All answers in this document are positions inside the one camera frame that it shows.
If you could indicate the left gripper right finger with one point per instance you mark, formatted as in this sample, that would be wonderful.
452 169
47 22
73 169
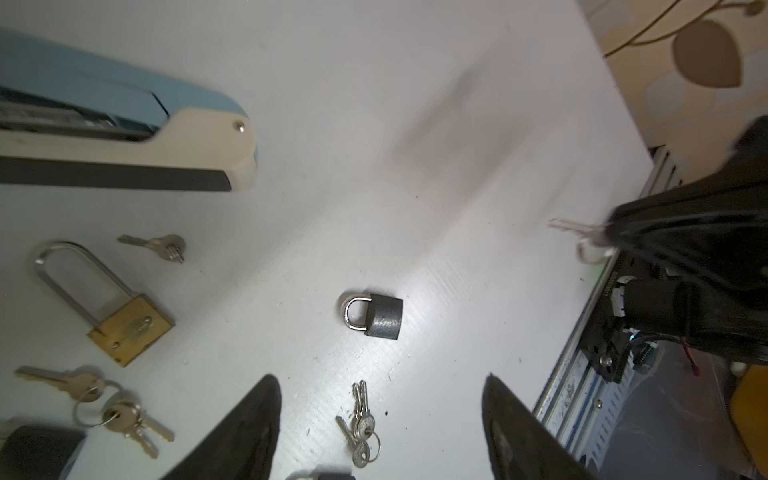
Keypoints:
519 447

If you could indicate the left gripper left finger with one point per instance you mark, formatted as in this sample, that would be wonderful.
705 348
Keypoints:
243 444

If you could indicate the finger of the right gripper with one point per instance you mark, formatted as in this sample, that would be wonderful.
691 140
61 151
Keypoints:
713 230

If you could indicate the keys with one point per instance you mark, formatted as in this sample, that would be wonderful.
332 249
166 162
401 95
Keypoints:
360 432

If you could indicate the brass padlock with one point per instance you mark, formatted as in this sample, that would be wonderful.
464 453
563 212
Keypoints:
122 322

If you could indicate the black padlock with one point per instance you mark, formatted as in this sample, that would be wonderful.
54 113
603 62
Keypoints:
323 476
382 318
40 452

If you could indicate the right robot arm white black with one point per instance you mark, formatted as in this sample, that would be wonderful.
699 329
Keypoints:
733 326

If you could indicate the brass padlock key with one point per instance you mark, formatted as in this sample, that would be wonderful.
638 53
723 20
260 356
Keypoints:
169 247

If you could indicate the yellow plastic tray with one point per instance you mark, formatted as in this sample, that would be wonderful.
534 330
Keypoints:
749 409

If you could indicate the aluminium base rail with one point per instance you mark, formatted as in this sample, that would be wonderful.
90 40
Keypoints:
581 404

